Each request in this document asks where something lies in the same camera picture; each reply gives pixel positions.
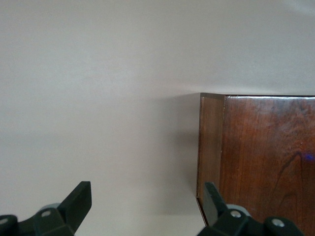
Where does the brown table cover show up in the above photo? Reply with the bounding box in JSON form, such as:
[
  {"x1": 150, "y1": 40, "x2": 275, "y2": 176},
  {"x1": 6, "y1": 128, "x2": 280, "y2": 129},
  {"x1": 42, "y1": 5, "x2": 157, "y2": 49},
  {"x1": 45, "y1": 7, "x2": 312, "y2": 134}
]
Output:
[{"x1": 0, "y1": 0, "x2": 315, "y2": 236}]

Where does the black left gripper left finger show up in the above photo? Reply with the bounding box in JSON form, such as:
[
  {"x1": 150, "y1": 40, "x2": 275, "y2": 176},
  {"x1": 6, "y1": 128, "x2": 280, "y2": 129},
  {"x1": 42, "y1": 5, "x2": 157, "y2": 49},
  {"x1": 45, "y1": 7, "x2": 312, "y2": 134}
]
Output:
[{"x1": 0, "y1": 181, "x2": 92, "y2": 236}]

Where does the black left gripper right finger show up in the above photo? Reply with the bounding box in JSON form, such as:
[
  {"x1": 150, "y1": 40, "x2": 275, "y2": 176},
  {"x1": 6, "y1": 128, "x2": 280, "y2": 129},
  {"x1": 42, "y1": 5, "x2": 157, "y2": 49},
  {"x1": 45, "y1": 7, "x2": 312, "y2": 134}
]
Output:
[{"x1": 196, "y1": 182, "x2": 305, "y2": 236}]

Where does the dark brown wooden cabinet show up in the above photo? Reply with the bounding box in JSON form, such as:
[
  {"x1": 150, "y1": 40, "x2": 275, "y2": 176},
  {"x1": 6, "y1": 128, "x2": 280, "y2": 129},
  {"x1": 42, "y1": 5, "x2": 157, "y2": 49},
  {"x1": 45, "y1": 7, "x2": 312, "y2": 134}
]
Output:
[{"x1": 196, "y1": 92, "x2": 315, "y2": 236}]

